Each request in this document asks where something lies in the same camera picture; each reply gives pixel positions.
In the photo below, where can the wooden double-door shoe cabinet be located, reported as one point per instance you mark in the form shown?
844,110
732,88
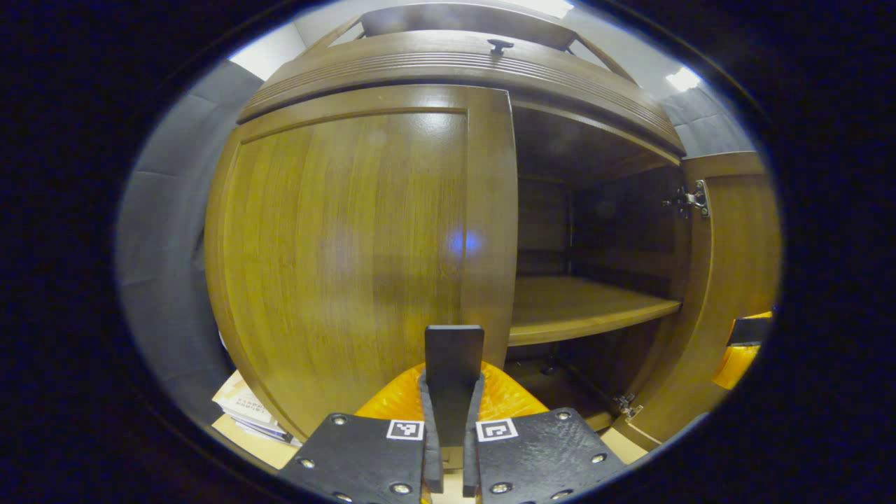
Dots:
581,308

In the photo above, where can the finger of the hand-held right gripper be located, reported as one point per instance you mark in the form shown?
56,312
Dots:
735,367

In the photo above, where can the wooden cabinet door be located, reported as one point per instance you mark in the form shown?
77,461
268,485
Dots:
735,245
336,245

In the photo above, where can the stack of white books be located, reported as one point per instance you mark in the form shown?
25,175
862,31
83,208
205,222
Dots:
245,409

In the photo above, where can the large ceiling light panel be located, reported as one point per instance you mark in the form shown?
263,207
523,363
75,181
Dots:
549,7

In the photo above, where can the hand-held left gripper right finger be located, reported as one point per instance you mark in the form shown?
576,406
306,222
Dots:
470,469

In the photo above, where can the wooden drawer with black knob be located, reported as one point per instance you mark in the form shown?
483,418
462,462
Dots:
448,59

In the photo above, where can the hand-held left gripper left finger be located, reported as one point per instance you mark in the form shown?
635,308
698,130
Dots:
432,469

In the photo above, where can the small ceiling light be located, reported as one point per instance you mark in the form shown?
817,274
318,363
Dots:
682,78

